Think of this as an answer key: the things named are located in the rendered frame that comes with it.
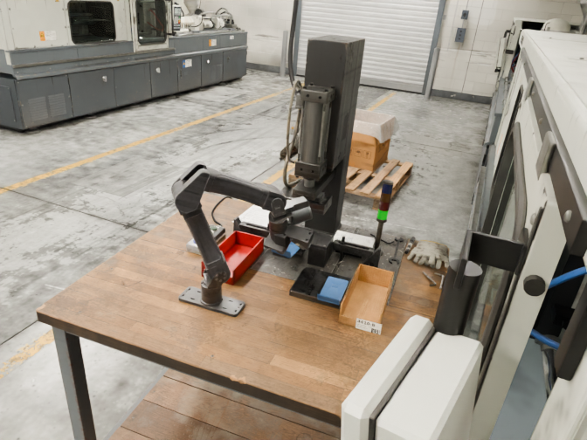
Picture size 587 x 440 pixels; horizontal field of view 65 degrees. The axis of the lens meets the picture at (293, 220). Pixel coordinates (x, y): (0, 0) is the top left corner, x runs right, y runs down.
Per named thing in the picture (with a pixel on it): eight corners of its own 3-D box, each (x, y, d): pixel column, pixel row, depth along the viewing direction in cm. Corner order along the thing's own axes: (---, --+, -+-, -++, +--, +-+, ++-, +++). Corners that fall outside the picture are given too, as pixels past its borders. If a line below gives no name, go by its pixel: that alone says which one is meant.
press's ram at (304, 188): (272, 213, 161) (278, 130, 148) (297, 188, 183) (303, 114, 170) (321, 223, 156) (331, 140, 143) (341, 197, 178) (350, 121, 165)
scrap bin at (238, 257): (201, 276, 153) (201, 261, 151) (234, 244, 175) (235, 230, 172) (233, 285, 150) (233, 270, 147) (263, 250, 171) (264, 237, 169)
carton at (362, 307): (337, 325, 137) (341, 304, 134) (355, 282, 159) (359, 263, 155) (379, 337, 134) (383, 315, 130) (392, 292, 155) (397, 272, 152)
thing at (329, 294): (315, 301, 142) (316, 293, 141) (328, 277, 155) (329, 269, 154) (337, 307, 140) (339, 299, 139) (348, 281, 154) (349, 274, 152)
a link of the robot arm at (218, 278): (221, 255, 140) (202, 257, 139) (226, 271, 133) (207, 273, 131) (220, 272, 143) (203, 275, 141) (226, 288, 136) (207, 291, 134)
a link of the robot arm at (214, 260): (229, 267, 142) (189, 176, 124) (233, 278, 136) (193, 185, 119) (210, 275, 141) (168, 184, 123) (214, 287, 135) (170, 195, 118)
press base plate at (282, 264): (208, 264, 166) (208, 257, 165) (263, 211, 209) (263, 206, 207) (386, 312, 148) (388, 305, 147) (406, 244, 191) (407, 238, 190)
